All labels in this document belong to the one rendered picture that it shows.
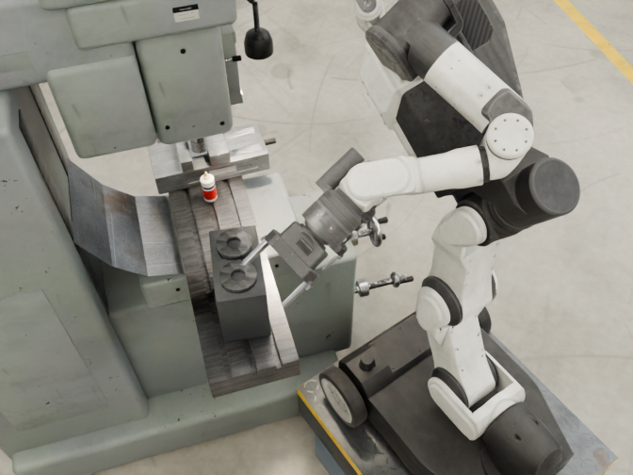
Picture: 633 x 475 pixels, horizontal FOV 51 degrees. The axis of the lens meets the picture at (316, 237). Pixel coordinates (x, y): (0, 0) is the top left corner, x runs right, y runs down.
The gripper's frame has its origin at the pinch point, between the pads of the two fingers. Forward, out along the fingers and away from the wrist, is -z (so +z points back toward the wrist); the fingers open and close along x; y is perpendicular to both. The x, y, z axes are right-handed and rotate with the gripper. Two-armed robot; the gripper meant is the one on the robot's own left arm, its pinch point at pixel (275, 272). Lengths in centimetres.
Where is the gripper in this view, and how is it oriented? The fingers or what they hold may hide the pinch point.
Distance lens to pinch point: 121.8
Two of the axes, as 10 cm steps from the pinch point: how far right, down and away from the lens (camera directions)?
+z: 7.2, -7.0, -0.5
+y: -1.3, -0.7, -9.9
